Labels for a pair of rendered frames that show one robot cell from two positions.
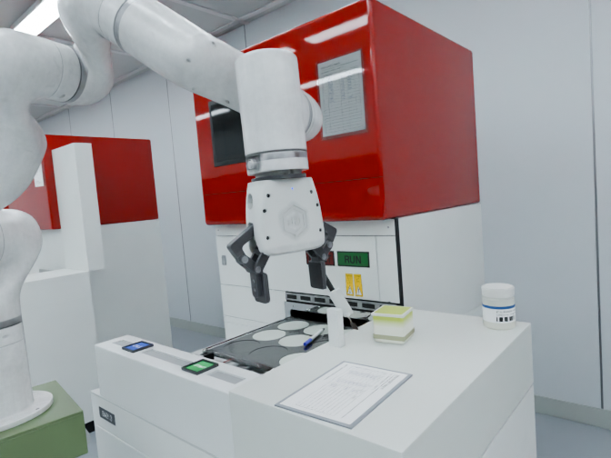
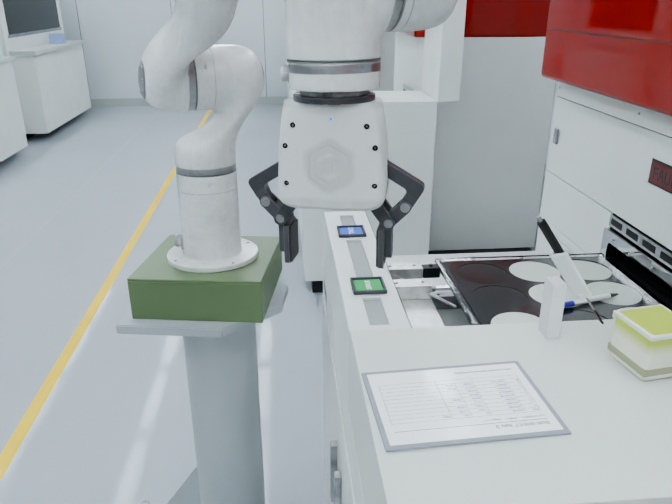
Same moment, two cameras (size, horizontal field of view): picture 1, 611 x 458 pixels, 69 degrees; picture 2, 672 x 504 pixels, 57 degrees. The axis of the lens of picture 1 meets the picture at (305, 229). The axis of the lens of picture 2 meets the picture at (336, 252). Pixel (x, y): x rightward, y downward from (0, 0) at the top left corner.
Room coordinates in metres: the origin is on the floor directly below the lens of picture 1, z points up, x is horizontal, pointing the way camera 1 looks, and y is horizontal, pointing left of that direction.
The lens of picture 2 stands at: (0.19, -0.37, 1.42)
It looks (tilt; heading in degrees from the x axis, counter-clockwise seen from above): 23 degrees down; 44
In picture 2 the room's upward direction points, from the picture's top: straight up
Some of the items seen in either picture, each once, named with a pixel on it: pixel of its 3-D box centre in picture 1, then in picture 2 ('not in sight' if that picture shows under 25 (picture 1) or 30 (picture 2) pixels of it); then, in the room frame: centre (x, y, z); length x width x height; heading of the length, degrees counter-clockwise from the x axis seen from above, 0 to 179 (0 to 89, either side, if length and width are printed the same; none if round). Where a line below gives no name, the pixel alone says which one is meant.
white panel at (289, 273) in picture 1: (295, 278); (630, 198); (1.52, 0.05, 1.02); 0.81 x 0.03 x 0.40; 49
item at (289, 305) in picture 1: (335, 322); (659, 289); (1.39, -0.07, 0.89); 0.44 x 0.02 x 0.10; 49
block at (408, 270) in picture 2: not in sight; (401, 271); (1.11, 0.33, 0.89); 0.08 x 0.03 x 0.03; 139
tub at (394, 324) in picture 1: (393, 323); (652, 342); (0.98, -0.18, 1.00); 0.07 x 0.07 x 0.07; 58
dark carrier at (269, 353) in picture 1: (295, 341); (556, 296); (1.22, 0.05, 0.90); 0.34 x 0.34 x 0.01; 49
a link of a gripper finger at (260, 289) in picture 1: (251, 279); (278, 226); (0.57, 0.08, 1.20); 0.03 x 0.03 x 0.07; 33
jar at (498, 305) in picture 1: (498, 305); not in sight; (1.01, -0.43, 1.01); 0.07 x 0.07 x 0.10
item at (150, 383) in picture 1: (170, 386); (358, 291); (0.99, 0.34, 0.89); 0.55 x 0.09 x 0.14; 49
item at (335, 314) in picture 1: (339, 314); (565, 291); (0.98, -0.06, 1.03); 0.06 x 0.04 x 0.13; 139
